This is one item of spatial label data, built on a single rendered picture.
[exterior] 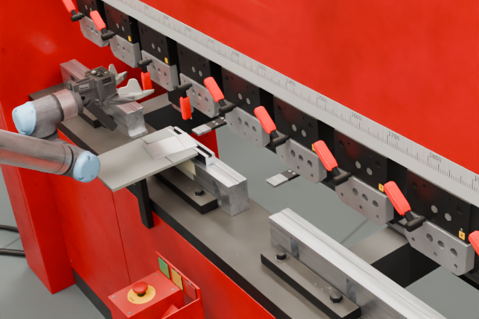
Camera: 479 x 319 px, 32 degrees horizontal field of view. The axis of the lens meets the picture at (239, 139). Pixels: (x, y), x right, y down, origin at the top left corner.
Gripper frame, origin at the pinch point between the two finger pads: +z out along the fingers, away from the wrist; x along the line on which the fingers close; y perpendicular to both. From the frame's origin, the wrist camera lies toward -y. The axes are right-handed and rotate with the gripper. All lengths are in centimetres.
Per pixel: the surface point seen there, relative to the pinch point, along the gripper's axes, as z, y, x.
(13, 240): -14, -119, 126
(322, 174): 5, 2, -70
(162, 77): 4.1, 2.2, -5.2
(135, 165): -9.5, -18.6, -7.6
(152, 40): 4.4, 11.8, -1.7
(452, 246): 4, 5, -106
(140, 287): -24, -38, -31
